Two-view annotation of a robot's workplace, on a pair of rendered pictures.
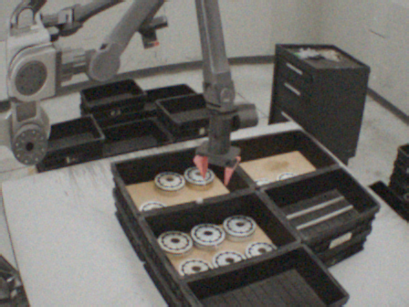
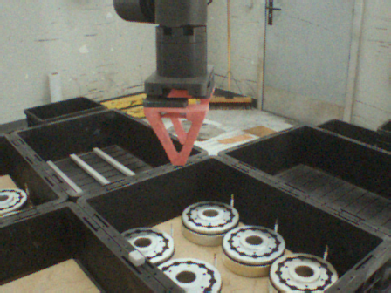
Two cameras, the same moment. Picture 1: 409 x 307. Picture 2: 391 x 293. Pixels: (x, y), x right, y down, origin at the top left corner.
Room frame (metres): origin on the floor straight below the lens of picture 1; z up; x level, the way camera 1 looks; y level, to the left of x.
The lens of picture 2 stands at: (1.21, 0.42, 1.25)
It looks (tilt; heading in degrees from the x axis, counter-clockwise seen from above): 23 degrees down; 259
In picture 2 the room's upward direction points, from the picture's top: straight up
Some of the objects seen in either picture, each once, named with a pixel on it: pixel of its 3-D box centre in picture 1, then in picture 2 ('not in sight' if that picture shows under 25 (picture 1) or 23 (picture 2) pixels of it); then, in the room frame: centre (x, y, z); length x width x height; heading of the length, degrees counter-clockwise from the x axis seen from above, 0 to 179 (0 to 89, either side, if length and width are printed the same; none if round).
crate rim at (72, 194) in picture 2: (325, 201); (99, 146); (1.25, -0.42, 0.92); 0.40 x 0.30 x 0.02; 118
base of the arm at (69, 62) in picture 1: (68, 63); not in sight; (0.98, 0.35, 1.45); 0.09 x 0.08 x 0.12; 30
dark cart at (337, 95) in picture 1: (319, 111); not in sight; (2.97, -0.78, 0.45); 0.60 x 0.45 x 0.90; 120
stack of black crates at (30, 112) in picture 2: not in sight; (67, 144); (1.51, -1.86, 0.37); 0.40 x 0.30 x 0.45; 30
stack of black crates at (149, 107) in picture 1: (166, 119); not in sight; (2.88, 0.26, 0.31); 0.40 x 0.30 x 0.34; 120
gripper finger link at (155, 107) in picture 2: (210, 164); (180, 121); (1.14, -0.02, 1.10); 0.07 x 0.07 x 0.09; 72
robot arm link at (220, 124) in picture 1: (223, 121); (177, 2); (1.14, -0.04, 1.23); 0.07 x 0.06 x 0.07; 120
